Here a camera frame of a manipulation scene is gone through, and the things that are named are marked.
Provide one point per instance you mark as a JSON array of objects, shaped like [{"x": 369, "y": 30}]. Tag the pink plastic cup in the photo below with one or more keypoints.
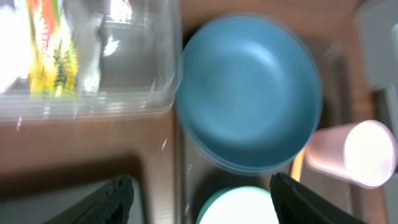
[{"x": 364, "y": 153}]

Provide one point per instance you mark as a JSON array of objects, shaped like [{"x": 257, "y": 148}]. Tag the yellow green snack wrapper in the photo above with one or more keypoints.
[{"x": 55, "y": 61}]

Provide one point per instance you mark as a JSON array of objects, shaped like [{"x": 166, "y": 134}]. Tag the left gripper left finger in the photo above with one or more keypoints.
[{"x": 109, "y": 204}]

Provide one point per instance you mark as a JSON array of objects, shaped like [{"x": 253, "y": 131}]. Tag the blue plate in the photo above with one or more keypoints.
[{"x": 251, "y": 95}]

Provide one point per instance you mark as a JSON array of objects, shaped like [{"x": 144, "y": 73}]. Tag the clear plastic waste bin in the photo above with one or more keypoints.
[{"x": 129, "y": 54}]

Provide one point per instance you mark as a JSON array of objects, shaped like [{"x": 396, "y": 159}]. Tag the white tissue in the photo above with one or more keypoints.
[{"x": 15, "y": 44}]

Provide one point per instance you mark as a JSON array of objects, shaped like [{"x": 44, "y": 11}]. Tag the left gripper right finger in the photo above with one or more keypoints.
[{"x": 294, "y": 203}]

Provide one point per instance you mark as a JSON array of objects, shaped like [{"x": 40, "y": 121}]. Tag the black tray lid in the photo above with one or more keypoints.
[{"x": 43, "y": 207}]

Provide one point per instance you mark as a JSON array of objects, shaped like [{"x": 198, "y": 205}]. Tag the light blue rice bowl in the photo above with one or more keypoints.
[{"x": 239, "y": 205}]

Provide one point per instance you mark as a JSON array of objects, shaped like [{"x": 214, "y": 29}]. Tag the wooden chopstick left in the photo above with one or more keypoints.
[{"x": 296, "y": 167}]

